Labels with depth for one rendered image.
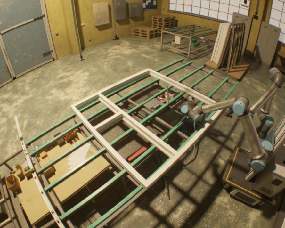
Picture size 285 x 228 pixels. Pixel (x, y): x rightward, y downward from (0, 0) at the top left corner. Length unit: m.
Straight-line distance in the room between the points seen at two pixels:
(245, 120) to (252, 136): 0.17
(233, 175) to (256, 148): 0.89
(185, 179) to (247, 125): 1.37
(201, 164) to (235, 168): 0.58
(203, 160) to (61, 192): 2.11
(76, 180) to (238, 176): 2.07
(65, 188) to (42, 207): 0.36
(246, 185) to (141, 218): 1.48
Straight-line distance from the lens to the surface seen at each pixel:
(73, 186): 1.81
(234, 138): 3.27
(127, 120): 1.85
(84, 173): 1.84
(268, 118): 2.16
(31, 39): 6.90
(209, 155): 2.80
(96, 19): 7.69
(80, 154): 1.98
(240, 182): 2.37
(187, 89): 2.39
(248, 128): 1.47
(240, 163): 2.53
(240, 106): 1.38
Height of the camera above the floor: 2.19
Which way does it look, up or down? 42 degrees down
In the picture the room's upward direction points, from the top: 1 degrees counter-clockwise
